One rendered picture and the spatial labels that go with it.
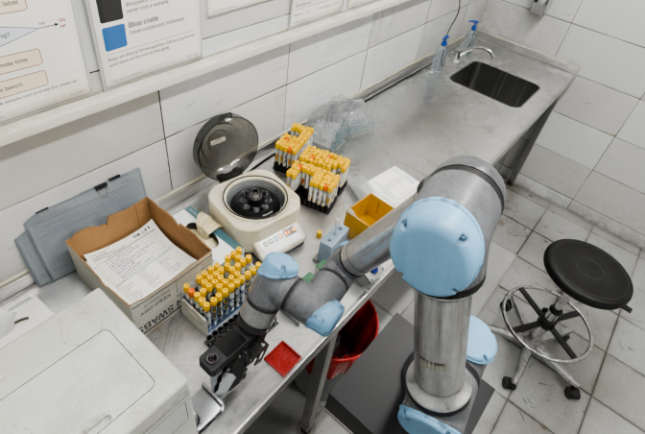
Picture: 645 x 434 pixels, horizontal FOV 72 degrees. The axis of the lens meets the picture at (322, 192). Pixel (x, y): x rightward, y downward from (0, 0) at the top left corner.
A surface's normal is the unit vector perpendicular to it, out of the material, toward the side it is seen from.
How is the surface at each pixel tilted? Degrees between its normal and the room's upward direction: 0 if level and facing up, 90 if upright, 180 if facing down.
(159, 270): 2
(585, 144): 90
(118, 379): 0
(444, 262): 84
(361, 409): 4
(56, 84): 95
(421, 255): 84
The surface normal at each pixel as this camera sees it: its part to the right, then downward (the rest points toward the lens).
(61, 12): 0.78, 0.53
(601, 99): -0.63, 0.45
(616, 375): 0.12, -0.74
